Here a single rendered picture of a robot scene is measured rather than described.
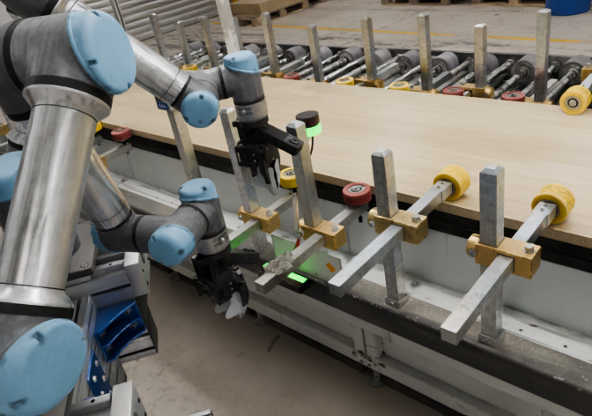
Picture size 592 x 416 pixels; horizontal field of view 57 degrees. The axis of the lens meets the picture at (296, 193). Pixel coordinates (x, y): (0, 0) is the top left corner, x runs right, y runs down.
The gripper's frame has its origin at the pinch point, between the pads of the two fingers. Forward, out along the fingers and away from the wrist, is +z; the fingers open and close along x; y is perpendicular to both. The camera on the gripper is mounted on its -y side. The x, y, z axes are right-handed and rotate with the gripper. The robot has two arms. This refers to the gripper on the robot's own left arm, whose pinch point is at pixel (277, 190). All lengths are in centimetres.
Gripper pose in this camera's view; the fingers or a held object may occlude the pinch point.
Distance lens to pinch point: 137.9
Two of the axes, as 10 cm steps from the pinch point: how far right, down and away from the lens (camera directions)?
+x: -3.6, 5.0, -7.9
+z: 1.7, 8.6, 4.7
